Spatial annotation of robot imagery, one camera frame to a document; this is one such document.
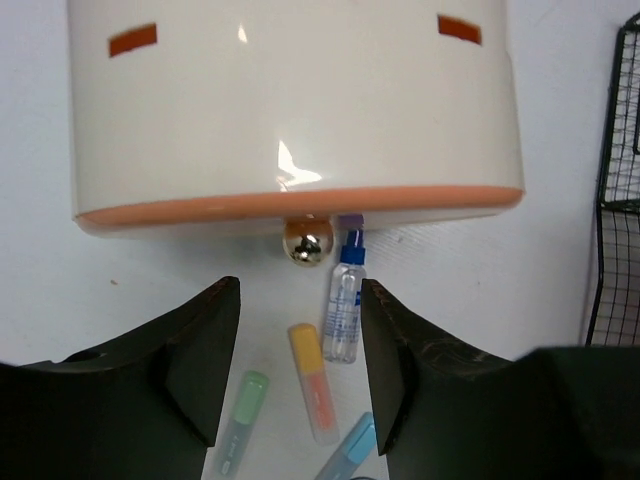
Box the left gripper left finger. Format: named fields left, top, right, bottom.
left=1, top=276, right=240, bottom=479

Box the green highlighter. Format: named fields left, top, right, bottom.
left=214, top=370, right=270, bottom=479

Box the clear blue-capped spray bottle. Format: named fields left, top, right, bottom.
left=322, top=229, right=366, bottom=364

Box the round cream drawer organizer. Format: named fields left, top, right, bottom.
left=67, top=1, right=525, bottom=265

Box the blue highlighter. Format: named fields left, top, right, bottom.
left=315, top=412, right=377, bottom=480

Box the orange highlighter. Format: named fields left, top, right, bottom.
left=288, top=323, right=339, bottom=446

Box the black wire mesh rack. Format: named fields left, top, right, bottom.
left=585, top=14, right=639, bottom=346

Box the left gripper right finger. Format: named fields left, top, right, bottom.
left=361, top=280, right=639, bottom=479

